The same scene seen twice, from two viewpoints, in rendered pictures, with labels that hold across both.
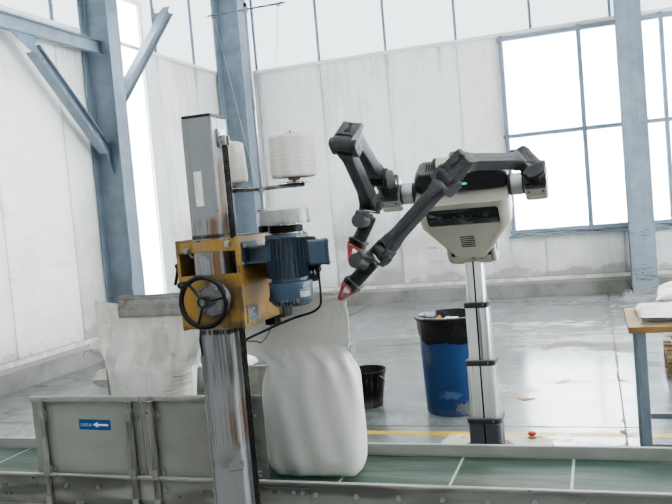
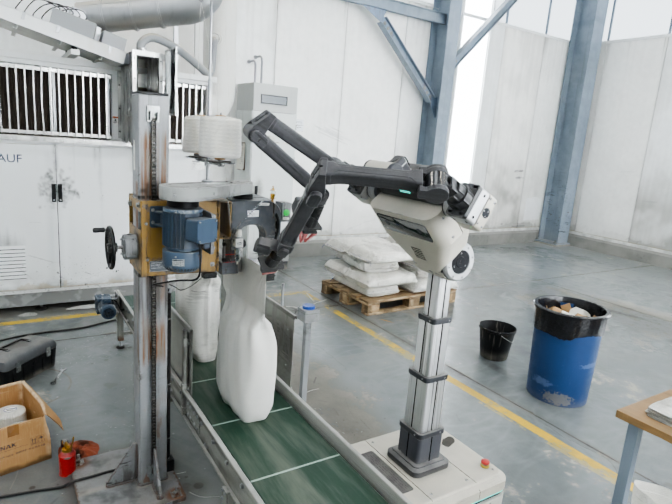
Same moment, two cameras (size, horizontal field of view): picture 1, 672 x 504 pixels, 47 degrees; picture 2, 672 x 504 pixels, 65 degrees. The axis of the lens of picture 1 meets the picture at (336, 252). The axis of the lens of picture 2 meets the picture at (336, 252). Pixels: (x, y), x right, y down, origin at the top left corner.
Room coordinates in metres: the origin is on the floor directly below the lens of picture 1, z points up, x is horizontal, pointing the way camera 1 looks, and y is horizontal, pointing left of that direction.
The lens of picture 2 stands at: (1.48, -1.56, 1.64)
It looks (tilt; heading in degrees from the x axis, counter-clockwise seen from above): 12 degrees down; 38
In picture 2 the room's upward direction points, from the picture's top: 4 degrees clockwise
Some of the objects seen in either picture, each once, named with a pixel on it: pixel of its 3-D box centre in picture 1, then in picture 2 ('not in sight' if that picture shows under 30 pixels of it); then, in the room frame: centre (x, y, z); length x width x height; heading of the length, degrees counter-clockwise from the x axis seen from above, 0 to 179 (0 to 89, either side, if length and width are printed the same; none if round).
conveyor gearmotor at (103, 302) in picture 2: not in sight; (108, 305); (3.28, 1.88, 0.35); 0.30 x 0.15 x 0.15; 71
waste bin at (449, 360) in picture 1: (453, 361); (563, 350); (5.15, -0.72, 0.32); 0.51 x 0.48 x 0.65; 161
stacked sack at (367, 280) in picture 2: not in sight; (381, 275); (5.76, 1.22, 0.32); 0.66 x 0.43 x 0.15; 163
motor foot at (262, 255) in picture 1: (261, 252); (167, 218); (2.68, 0.26, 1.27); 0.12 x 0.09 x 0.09; 161
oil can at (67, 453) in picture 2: not in sight; (67, 452); (2.45, 0.71, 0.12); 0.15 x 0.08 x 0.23; 71
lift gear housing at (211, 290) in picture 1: (213, 298); (128, 246); (2.61, 0.43, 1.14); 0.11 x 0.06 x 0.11; 71
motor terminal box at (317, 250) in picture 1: (317, 255); (201, 232); (2.70, 0.06, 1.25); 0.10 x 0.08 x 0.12; 6
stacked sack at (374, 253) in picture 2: not in sight; (384, 252); (5.77, 1.21, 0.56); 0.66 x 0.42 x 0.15; 161
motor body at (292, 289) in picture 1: (289, 269); (182, 238); (2.68, 0.17, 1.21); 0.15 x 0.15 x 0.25
